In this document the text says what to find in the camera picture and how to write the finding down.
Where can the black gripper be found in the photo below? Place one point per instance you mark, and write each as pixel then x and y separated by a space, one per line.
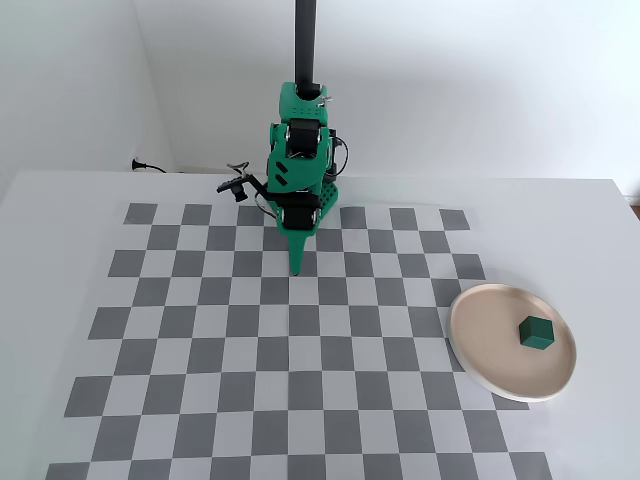
pixel 298 217

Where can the dark green dice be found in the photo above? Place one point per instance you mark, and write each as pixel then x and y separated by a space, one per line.
pixel 537 334

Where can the green perforated robot base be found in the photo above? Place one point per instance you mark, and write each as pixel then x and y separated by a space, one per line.
pixel 330 197

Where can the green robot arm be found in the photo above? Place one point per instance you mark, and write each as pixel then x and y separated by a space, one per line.
pixel 295 170

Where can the beige round plate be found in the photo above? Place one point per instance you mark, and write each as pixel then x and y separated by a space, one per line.
pixel 490 340

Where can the grey white checkerboard mat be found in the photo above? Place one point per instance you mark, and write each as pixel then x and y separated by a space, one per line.
pixel 300 350

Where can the black vertical pole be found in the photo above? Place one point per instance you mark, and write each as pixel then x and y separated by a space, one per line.
pixel 305 45

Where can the black wrist camera board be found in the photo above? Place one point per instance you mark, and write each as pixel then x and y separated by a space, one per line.
pixel 235 186

